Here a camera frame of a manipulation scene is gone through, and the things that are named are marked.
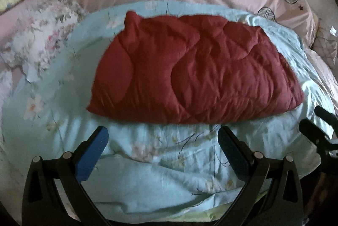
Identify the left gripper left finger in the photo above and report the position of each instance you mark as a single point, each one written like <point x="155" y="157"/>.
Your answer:
<point x="42" y="204"/>

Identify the white pink floral cloth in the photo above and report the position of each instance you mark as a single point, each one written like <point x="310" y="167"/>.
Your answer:
<point x="40" y="33"/>

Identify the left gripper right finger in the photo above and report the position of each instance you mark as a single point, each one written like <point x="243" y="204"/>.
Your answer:
<point x="272" y="192"/>

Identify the red puffer jacket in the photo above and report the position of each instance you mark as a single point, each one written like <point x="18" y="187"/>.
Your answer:
<point x="192" y="69"/>

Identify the light blue floral quilt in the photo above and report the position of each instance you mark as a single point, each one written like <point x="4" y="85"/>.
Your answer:
<point x="154" y="172"/>

